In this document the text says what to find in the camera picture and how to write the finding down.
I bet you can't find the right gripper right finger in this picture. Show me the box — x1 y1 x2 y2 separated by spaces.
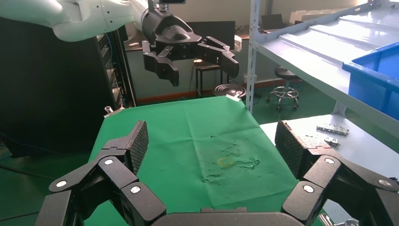
275 120 399 226

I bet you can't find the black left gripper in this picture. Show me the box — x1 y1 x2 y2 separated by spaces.
142 8 240 87

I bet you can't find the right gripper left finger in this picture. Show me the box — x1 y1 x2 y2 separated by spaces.
35 121 167 226

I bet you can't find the small black stand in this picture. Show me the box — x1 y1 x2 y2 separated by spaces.
193 59 231 98

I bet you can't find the black monitor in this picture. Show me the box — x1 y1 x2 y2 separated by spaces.
187 21 236 50

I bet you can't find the black round ribbed disc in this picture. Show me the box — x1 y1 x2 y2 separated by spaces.
213 83 247 99

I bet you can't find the notched silver metal part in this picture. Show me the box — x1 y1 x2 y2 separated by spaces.
316 123 350 136

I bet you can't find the green table cloth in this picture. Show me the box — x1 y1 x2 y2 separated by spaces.
84 96 325 226

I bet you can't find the dark laptop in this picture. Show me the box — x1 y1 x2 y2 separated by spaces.
261 14 289 32

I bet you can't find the black stool chrome base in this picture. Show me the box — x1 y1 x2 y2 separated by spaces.
266 66 302 112

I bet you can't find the yellow tape mark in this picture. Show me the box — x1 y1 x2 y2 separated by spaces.
217 157 235 168

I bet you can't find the large blue plastic bin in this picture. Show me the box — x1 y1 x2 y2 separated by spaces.
342 42 399 121

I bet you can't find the black equipment cabinet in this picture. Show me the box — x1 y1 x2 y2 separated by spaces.
0 17 137 158

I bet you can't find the grey metal shelf rack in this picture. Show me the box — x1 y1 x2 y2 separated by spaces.
246 0 399 225

